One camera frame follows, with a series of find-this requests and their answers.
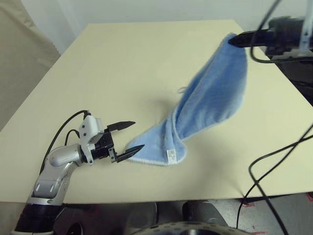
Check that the black shoe white markings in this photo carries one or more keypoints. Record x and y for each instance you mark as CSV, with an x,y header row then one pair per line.
x,y
75,226

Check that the grey left robot foot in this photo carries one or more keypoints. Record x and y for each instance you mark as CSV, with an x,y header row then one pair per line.
x,y
143,213

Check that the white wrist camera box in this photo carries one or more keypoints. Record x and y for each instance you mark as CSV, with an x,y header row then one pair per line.
x,y
89,124
305,31

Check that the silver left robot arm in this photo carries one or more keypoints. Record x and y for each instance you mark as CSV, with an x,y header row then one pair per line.
x,y
61,156

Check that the dark robot torso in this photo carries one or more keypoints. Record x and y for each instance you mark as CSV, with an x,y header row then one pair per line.
x,y
188,230

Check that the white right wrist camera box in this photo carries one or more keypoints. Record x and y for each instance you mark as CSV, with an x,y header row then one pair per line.
x,y
305,31

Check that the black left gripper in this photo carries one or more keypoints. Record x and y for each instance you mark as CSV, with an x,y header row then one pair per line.
x,y
102,147

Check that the beige curtain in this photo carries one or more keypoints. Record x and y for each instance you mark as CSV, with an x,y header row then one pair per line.
x,y
22,73

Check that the red floor tape corner mark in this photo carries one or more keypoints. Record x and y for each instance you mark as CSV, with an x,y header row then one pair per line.
x,y
309,197

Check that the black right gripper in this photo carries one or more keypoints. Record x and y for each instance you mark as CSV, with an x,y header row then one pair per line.
x,y
284,34

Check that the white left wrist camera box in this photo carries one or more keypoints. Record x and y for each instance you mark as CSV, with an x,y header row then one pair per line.
x,y
89,124

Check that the black table base bar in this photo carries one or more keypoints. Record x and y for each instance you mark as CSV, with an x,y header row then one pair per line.
x,y
78,207

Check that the light blue terry towel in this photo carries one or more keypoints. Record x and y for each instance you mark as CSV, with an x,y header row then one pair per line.
x,y
215,93

